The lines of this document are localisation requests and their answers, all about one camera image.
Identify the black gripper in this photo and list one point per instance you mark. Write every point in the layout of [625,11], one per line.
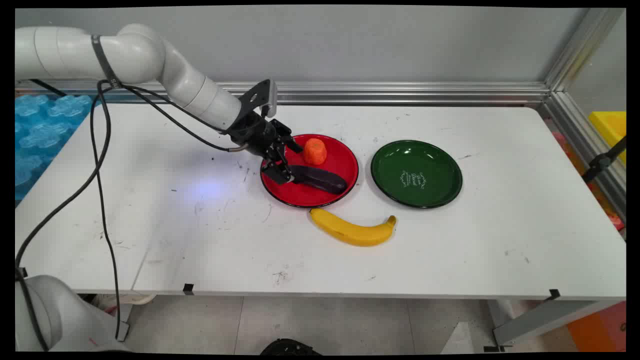
[252,132]

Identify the dark purple toy eggplant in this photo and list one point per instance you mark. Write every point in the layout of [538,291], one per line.
[320,179]

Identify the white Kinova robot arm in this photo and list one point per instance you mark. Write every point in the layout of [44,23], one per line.
[140,57]

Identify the orange toy carrot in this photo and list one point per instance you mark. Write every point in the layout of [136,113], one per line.
[315,151]

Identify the red enamel plate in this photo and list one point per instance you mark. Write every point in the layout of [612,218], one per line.
[345,165]

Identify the yellow toy banana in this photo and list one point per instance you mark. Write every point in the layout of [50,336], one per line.
[350,231]

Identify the green enamel plate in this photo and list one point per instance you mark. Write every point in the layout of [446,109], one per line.
[417,172]

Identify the black table edge clip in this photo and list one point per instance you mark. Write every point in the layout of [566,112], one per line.
[554,294]
[188,288]

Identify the black object under table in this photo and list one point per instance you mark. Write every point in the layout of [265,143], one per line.
[290,347]

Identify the blue foam floor mat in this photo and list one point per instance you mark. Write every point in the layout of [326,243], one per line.
[42,135]

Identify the grey metal table leg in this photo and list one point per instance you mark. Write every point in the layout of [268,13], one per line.
[545,320]

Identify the black clamp stand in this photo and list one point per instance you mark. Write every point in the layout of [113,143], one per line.
[602,161]

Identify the yellow plastic box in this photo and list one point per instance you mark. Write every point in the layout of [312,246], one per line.
[611,130]

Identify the orange box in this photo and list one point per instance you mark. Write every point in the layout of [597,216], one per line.
[600,327]

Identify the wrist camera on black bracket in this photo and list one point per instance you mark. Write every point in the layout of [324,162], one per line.
[260,95]

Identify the aluminium back frame rail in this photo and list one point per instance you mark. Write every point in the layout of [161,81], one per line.
[400,92]

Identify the aluminium side frame rail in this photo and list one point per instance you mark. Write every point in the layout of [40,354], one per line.
[585,135]

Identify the aluminium frame corner post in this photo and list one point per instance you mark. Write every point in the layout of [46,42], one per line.
[582,47]

